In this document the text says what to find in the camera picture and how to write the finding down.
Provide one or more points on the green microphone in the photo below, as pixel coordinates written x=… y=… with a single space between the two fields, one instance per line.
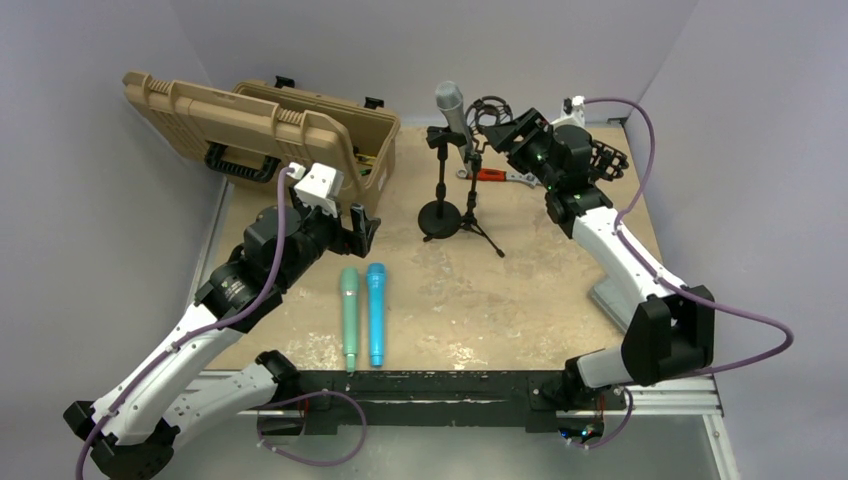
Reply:
x=349 y=288

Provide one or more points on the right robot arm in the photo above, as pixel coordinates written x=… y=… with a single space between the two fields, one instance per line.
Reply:
x=671 y=330

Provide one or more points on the black round-base shock-mount stand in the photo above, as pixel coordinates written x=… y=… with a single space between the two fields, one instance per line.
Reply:
x=607 y=163

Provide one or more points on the black tripod shock-mount stand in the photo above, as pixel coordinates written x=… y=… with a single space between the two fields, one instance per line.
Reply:
x=485 y=106

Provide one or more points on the grey microphone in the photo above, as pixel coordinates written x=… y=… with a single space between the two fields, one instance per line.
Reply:
x=450 y=101

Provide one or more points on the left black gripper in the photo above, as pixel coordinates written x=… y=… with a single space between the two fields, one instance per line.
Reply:
x=346 y=241

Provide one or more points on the grey plastic case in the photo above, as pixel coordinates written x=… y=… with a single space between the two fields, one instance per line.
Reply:
x=613 y=302

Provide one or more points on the tan plastic tool case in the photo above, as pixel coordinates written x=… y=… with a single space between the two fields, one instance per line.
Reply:
x=250 y=133

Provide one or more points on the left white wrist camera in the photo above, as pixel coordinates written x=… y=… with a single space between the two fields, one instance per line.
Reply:
x=317 y=186

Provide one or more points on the red-handled adjustable wrench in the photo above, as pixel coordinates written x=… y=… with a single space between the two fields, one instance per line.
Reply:
x=496 y=175

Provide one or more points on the black round-base clip stand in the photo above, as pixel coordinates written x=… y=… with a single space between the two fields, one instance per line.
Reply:
x=440 y=219

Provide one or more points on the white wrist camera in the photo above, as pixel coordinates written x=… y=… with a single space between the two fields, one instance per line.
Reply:
x=572 y=113
x=317 y=186

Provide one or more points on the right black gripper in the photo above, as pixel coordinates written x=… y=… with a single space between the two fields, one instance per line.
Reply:
x=533 y=126

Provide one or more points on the blue microphone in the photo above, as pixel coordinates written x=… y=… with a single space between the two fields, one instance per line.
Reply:
x=376 y=278

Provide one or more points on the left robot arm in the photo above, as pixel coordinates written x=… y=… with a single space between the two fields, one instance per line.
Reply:
x=134 y=430

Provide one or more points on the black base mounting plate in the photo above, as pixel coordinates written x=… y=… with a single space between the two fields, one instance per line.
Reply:
x=536 y=401

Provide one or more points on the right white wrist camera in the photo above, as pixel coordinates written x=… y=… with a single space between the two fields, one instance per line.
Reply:
x=572 y=113

